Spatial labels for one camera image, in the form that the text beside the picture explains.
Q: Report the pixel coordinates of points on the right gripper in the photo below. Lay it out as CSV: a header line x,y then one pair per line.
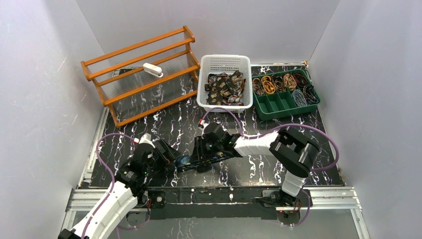
x,y
200,153

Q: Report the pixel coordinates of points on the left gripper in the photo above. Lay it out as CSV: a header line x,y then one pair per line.
x,y
166,153

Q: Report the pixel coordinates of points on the blue floral tie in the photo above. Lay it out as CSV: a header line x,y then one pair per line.
x,y
191,162

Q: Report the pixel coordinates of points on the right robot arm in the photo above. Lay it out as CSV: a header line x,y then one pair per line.
x,y
296,152

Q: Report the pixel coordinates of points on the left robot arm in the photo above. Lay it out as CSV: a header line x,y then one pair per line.
x,y
129,186

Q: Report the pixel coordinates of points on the dark brown patterned tie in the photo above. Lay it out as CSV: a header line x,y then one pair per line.
x,y
225,90

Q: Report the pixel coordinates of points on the orange wooden rack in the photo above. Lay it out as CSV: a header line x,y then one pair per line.
x,y
129,92

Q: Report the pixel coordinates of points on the white stapler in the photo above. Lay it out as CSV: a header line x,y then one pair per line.
x,y
153,70

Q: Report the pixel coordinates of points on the rolled multicolour tie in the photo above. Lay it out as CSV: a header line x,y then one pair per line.
x,y
257,87

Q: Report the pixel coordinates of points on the white plastic basket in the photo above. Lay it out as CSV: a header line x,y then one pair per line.
x,y
223,63

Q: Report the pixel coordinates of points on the green divided tray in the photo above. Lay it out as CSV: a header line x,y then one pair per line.
x,y
280,104

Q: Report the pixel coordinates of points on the rolled yellow tie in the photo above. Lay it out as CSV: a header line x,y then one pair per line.
x,y
267,84

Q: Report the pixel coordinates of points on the rolled dark brown tie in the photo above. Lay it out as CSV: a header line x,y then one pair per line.
x,y
278,83

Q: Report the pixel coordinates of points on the rolled light blue tie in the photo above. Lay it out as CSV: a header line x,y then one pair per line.
x,y
299,98

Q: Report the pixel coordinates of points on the rolled orange brown tie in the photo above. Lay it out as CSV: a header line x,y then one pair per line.
x,y
290,82

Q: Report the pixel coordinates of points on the rolled dark red tie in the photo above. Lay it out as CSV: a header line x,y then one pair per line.
x,y
300,79

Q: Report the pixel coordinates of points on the rolled dark navy tie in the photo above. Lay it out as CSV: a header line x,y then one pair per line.
x,y
310,94

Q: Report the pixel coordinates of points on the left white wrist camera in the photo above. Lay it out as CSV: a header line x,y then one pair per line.
x,y
146,139

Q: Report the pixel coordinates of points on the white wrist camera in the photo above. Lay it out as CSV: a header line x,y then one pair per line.
x,y
146,139
202,124

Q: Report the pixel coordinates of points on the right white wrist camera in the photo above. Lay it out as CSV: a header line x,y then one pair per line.
x,y
202,124

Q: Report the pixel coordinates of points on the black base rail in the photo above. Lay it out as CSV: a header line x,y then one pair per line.
x,y
266,203

